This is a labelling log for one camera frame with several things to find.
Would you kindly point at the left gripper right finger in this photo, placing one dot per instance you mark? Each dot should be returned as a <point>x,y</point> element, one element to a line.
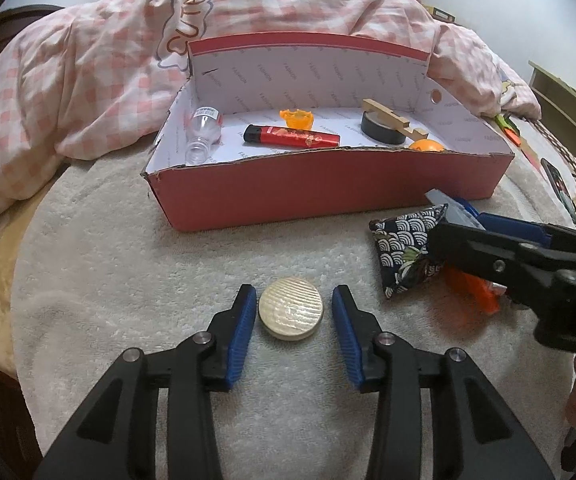
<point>475,434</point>

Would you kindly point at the smartphone on bed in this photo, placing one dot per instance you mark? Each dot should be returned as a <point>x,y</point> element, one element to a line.
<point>559,187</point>

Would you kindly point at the round wooden disc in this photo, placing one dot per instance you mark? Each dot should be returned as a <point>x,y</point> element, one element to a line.
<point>291,309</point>

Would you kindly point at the orange plastic crown piece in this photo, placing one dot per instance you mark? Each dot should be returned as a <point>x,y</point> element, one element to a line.
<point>297,119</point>

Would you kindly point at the red black marker tube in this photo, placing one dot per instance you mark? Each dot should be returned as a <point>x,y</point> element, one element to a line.
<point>289,138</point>

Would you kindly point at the orange ball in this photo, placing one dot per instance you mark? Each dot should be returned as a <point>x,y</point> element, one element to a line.
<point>426,145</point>

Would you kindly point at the yellow wooden shelf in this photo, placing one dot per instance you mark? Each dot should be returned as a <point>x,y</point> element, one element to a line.
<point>558,102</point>

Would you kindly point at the red cardboard shoe box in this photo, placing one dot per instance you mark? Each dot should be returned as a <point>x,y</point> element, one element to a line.
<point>251,78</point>

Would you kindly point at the notched wooden block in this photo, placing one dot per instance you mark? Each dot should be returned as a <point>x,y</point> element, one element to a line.
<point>392,120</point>

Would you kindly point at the small clear plastic bottle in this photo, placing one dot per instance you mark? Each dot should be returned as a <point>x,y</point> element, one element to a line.
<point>203,132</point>

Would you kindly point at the orange green toy gun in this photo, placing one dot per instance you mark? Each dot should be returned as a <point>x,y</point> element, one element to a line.
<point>510,133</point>

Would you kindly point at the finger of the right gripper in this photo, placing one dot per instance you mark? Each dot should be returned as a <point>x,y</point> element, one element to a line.
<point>517,264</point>
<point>530,231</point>

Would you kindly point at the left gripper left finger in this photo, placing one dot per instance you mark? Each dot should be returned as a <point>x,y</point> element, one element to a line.
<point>112,433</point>

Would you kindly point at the black tape roll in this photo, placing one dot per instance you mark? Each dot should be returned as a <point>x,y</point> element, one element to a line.
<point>372,127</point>

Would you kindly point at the black patterned fabric pouch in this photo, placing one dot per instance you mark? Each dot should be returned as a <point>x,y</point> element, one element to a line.
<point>401,245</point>

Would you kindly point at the pink checkered duvet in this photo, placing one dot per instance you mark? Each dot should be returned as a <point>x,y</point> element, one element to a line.
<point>93,78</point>

